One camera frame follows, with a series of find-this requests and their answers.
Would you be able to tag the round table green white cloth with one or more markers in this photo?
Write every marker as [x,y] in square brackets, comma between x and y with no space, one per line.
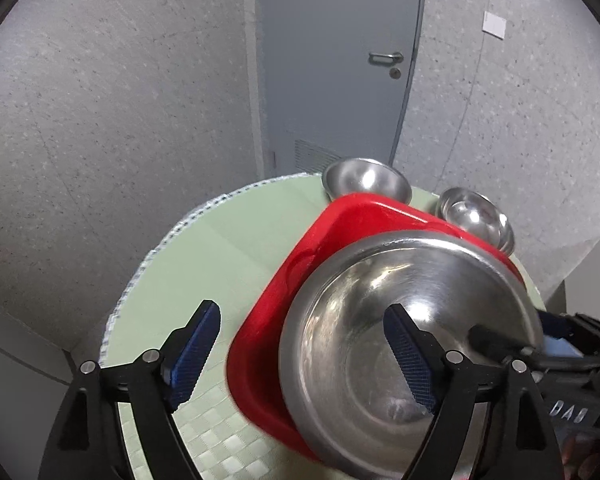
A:
[226,250]

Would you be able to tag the door handle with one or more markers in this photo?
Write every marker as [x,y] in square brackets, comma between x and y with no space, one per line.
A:
[391,60]

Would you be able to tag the grey door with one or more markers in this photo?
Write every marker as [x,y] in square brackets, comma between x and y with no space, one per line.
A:
[322,98]

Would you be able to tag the person's right hand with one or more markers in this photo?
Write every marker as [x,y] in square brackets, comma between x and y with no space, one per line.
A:
[580,457]

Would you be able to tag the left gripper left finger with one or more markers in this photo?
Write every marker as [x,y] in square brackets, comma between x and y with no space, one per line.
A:
[86,440]

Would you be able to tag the small steel bowl back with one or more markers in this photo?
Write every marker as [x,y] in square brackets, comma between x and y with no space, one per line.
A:
[364,175]

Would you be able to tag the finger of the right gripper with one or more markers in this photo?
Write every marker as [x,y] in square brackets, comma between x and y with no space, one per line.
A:
[581,331]
[499,348]

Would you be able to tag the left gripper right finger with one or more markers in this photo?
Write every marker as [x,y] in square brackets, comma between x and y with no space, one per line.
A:
[518,440]

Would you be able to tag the small steel bowl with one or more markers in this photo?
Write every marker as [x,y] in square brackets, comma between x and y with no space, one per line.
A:
[477,215]
[364,175]

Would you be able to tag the large steel bowl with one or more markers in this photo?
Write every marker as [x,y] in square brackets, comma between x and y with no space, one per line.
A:
[340,380]

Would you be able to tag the white wall switch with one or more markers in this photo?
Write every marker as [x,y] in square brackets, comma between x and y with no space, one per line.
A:
[493,25]

